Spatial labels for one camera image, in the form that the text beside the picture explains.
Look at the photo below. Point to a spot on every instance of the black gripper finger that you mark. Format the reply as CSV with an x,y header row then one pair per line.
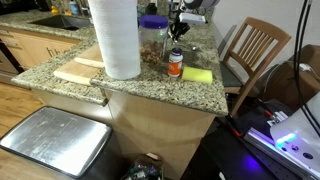
x,y
185,29
175,31

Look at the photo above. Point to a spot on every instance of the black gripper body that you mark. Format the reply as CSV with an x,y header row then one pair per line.
x,y
176,13

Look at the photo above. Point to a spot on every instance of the metal spoon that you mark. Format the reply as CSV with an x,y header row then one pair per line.
x,y
188,47

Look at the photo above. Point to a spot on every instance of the yellow sponge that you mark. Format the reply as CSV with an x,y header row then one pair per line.
x,y
197,75

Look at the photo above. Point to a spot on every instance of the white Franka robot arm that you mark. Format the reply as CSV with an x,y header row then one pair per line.
x,y
300,130

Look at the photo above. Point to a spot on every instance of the clear jar purple lid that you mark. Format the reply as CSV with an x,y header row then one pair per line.
x,y
153,43

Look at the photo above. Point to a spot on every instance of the white pill bottle orange label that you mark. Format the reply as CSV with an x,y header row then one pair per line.
x,y
175,65

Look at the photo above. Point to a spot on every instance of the white paper towel roll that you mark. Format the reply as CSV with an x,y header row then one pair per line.
x,y
116,36

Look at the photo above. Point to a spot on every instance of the wooden chair grey seat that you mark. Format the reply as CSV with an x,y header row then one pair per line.
x,y
253,50

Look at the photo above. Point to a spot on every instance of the wooden cutting board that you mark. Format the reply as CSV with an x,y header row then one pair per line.
x,y
80,68

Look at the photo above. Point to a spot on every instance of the blue soap bottle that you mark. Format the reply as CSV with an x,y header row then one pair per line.
x,y
74,8

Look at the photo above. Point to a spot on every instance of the kitchen sink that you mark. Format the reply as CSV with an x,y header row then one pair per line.
x,y
61,22

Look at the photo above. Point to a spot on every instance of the brown cardboard box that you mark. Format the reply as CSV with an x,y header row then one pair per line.
x,y
286,86

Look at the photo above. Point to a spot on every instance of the yellow rubber duck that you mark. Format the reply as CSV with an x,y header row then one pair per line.
x,y
54,10

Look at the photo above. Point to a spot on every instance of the white power adapter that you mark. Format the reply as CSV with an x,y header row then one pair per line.
x,y
305,67

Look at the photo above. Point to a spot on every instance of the wooden base cabinet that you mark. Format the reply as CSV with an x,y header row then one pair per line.
x,y
36,50

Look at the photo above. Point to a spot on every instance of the metal robot mounting base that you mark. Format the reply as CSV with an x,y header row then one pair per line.
x,y
266,143

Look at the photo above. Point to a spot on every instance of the bag of trash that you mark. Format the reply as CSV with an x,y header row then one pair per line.
x,y
143,170

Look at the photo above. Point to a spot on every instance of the steel lid trash can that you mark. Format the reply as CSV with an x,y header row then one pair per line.
x,y
56,140

